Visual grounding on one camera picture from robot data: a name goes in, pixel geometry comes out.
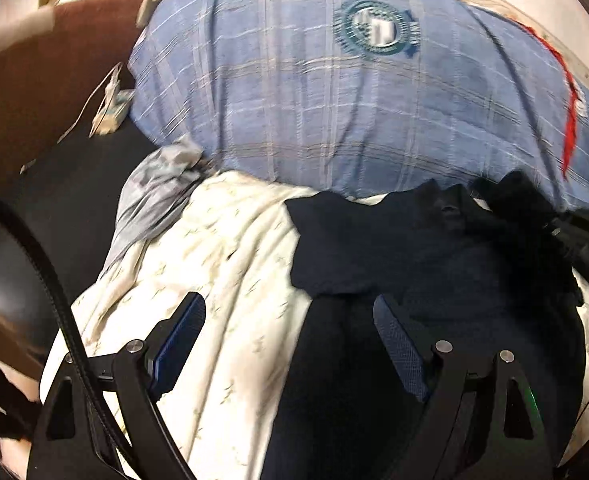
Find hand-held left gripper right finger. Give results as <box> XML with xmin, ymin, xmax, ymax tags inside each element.
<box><xmin>373</xmin><ymin>293</ymin><xmax>560</xmax><ymax>480</ymax></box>

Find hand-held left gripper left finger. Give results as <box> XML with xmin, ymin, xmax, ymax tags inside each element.
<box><xmin>24</xmin><ymin>291</ymin><xmax>208</xmax><ymax>480</ymax></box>

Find black garment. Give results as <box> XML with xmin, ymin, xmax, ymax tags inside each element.
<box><xmin>274</xmin><ymin>172</ymin><xmax>589</xmax><ymax>480</ymax></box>

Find white leaf-print duvet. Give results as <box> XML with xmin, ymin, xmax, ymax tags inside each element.
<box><xmin>39</xmin><ymin>167</ymin><xmax>589</xmax><ymax>480</ymax></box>

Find red fringe strip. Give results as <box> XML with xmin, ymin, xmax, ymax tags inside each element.
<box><xmin>517</xmin><ymin>20</ymin><xmax>582</xmax><ymax>178</ymax></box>

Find grey cloth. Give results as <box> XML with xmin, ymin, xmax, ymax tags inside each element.
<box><xmin>97</xmin><ymin>135</ymin><xmax>215</xmax><ymax>281</ymax></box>

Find black rounded object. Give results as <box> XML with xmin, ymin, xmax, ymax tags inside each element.
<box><xmin>0</xmin><ymin>212</ymin><xmax>72</xmax><ymax>376</ymax></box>

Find black mat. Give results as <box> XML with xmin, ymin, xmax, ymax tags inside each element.
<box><xmin>2</xmin><ymin>120</ymin><xmax>165</xmax><ymax>311</ymax></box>

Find blue plaid pillow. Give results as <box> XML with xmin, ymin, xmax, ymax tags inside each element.
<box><xmin>127</xmin><ymin>0</ymin><xmax>589</xmax><ymax>211</ymax></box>

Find brown headboard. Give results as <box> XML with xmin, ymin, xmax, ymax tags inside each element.
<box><xmin>0</xmin><ymin>0</ymin><xmax>160</xmax><ymax>196</ymax></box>

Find black cable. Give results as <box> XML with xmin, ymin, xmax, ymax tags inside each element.
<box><xmin>0</xmin><ymin>185</ymin><xmax>140</xmax><ymax>480</ymax></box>

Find white cable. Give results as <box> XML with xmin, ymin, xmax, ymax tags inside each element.
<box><xmin>19</xmin><ymin>62</ymin><xmax>125</xmax><ymax>176</ymax></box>

